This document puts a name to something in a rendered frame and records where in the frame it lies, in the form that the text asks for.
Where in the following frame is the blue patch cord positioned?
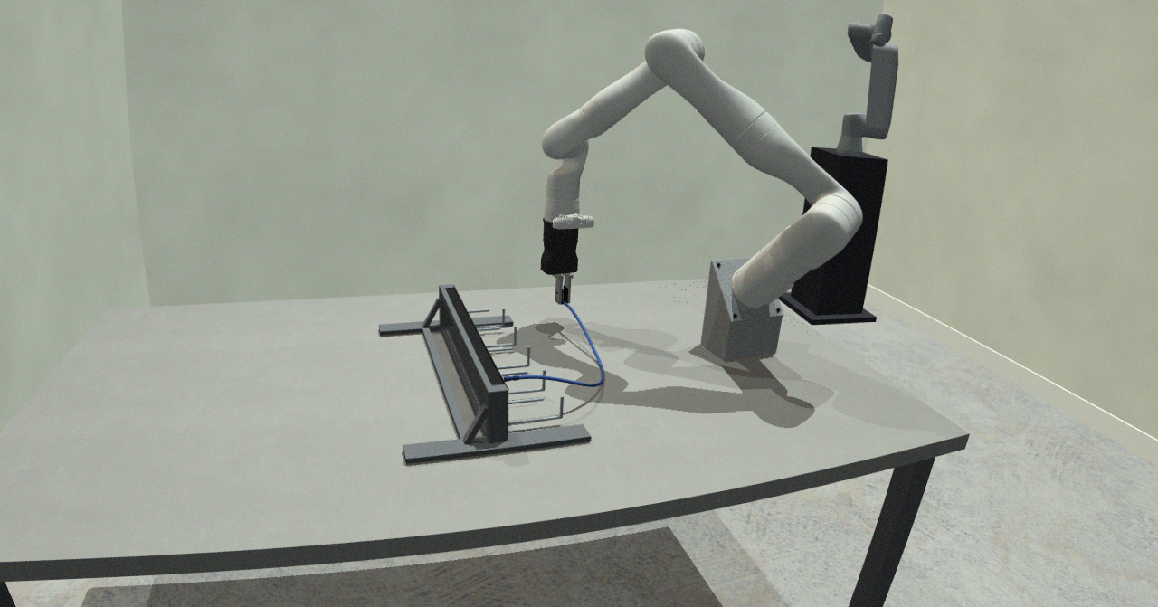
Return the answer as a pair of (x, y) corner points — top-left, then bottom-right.
(512, 301), (604, 387)

